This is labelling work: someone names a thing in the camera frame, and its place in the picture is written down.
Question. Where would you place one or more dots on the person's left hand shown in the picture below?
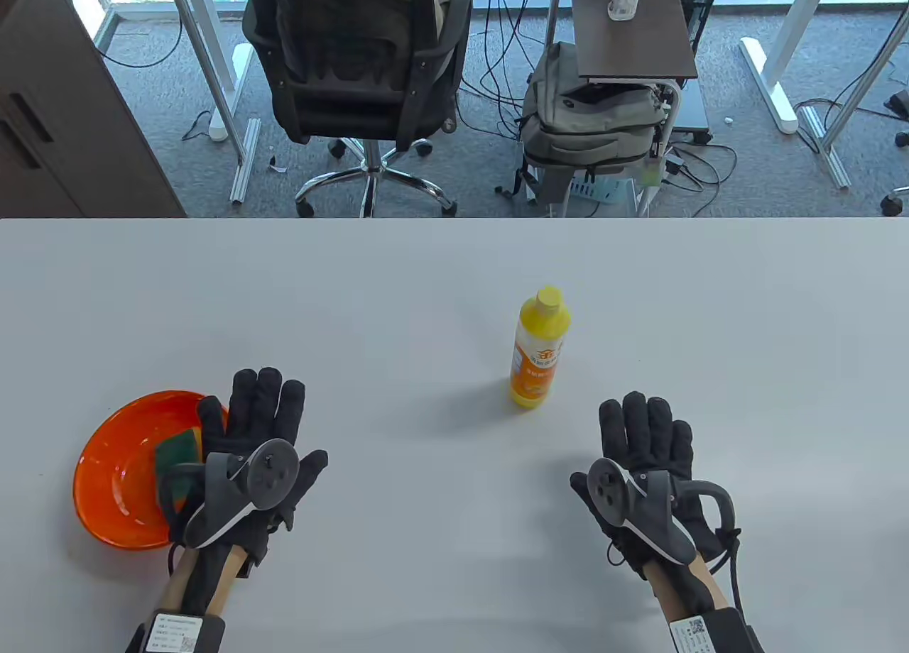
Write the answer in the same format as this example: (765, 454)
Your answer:
(263, 412)

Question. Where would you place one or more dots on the person's right hand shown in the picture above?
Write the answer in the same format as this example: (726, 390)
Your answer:
(646, 433)

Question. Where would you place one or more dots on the green and yellow sponge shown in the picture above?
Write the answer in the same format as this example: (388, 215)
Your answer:
(177, 448)

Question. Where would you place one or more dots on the yellow dish soap bottle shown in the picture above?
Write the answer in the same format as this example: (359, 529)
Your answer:
(540, 341)

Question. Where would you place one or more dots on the orange plastic bowl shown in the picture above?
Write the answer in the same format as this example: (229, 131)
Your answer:
(117, 468)

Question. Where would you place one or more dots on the black left forearm sensor box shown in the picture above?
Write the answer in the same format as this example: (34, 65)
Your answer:
(206, 635)

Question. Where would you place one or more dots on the black right forearm sensor box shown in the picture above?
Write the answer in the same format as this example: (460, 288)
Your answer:
(731, 632)

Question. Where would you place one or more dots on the person's left forearm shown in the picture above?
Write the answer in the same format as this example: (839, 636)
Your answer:
(227, 575)

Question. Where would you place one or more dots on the black left hand controller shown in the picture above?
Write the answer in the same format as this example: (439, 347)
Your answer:
(273, 472)

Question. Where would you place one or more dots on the black hand controller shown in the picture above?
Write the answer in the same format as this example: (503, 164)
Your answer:
(611, 486)
(273, 472)

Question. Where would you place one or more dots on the black right hand controller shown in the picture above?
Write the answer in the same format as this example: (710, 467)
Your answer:
(611, 486)

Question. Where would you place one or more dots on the short aluminium profile bar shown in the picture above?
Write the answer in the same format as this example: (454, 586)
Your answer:
(245, 163)

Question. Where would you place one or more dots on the black power adapter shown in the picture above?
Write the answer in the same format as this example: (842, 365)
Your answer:
(675, 167)

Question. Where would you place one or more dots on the grey backpack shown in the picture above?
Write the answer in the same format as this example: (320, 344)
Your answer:
(589, 128)

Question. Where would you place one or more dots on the black mesh office chair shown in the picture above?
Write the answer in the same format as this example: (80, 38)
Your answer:
(355, 106)

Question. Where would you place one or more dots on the black wheeled platform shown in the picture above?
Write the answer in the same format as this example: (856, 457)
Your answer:
(692, 113)

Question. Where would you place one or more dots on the white desk leg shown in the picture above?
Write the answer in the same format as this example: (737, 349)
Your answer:
(770, 78)
(220, 78)

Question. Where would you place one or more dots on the dark brown cabinet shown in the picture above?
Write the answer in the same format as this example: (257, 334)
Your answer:
(64, 113)

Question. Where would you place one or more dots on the dark brown side table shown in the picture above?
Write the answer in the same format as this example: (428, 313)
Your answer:
(625, 50)

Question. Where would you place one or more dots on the black chair base with casters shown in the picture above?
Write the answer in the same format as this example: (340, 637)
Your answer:
(898, 103)

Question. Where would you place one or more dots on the black computer tower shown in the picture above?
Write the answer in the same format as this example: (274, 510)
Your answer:
(699, 7)

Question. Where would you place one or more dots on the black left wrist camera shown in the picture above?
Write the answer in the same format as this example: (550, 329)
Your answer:
(256, 561)

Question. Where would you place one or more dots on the aluminium frame leg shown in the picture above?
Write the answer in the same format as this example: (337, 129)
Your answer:
(827, 145)

